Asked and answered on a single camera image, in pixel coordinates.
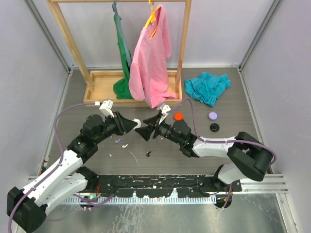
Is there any white earbud charging case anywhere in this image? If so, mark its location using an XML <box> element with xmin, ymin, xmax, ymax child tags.
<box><xmin>133</xmin><ymin>118</ymin><xmax>141</xmax><ymax>129</ymax></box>

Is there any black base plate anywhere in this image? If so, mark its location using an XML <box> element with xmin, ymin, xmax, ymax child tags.
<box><xmin>83</xmin><ymin>175</ymin><xmax>228</xmax><ymax>198</ymax></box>

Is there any grey slotted cable duct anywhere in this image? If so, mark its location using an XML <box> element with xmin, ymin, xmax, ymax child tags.
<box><xmin>55</xmin><ymin>195</ymin><xmax>217</xmax><ymax>205</ymax></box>

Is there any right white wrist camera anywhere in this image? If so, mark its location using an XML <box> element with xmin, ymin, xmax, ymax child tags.
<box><xmin>156</xmin><ymin>103</ymin><xmax>171</xmax><ymax>118</ymax></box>

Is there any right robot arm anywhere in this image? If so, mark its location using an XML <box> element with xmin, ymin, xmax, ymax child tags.
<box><xmin>135</xmin><ymin>115</ymin><xmax>275</xmax><ymax>191</ymax></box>

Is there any teal crumpled shirt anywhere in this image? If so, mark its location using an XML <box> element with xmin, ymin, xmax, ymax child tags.
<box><xmin>184</xmin><ymin>72</ymin><xmax>231</xmax><ymax>107</ymax></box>

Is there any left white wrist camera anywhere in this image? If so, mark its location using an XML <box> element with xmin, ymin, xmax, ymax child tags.
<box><xmin>99</xmin><ymin>99</ymin><xmax>115</xmax><ymax>118</ymax></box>

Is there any green shirt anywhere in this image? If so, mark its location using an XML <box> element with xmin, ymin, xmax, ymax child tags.
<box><xmin>113</xmin><ymin>15</ymin><xmax>133</xmax><ymax>100</ymax></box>

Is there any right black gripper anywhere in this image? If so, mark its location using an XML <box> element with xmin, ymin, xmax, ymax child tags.
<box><xmin>136</xmin><ymin>113</ymin><xmax>183</xmax><ymax>145</ymax></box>

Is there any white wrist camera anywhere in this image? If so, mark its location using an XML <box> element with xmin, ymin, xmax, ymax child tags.
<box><xmin>99</xmin><ymin>99</ymin><xmax>115</xmax><ymax>118</ymax></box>
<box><xmin>156</xmin><ymin>103</ymin><xmax>171</xmax><ymax>118</ymax></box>

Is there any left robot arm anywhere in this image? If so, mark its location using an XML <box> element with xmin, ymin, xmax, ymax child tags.
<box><xmin>7</xmin><ymin>112</ymin><xmax>141</xmax><ymax>233</ymax></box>

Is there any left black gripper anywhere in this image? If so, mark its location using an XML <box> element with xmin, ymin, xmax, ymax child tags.
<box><xmin>94</xmin><ymin>111</ymin><xmax>137</xmax><ymax>144</ymax></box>

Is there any wooden clothes rack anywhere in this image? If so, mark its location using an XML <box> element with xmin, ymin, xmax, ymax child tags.
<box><xmin>47</xmin><ymin>0</ymin><xmax>191</xmax><ymax>107</ymax></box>

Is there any grey blue hanger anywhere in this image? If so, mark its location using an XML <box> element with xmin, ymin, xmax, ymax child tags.
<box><xmin>112</xmin><ymin>0</ymin><xmax>132</xmax><ymax>67</ymax></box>

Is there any black earbud charging case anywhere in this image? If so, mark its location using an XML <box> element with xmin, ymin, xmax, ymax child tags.
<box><xmin>210</xmin><ymin>123</ymin><xmax>220</xmax><ymax>132</ymax></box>

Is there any pink shirt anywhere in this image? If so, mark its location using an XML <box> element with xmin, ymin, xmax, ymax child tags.
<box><xmin>129</xmin><ymin>4</ymin><xmax>177</xmax><ymax>108</ymax></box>

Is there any yellow orange hanger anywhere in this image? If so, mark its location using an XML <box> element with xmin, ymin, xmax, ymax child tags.
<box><xmin>144</xmin><ymin>0</ymin><xmax>161</xmax><ymax>39</ymax></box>

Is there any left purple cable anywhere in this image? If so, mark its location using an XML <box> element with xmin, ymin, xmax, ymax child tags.
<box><xmin>7</xmin><ymin>101</ymin><xmax>117</xmax><ymax>233</ymax></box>

